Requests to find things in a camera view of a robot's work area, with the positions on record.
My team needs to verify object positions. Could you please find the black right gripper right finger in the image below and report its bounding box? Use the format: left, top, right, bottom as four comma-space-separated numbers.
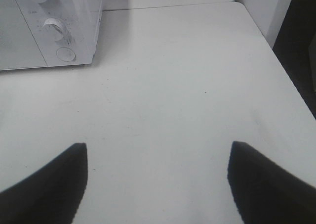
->
227, 141, 316, 224

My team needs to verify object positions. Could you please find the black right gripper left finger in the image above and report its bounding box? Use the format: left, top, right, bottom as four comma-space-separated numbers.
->
0, 143, 88, 224

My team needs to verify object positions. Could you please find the round white door button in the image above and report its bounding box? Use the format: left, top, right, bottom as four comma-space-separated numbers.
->
56, 47, 76, 62

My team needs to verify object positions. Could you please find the white microwave door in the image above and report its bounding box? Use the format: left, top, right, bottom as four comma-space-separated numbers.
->
0, 0, 47, 71

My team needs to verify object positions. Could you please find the white microwave oven body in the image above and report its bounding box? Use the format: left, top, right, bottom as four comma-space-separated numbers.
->
0, 0, 103, 71

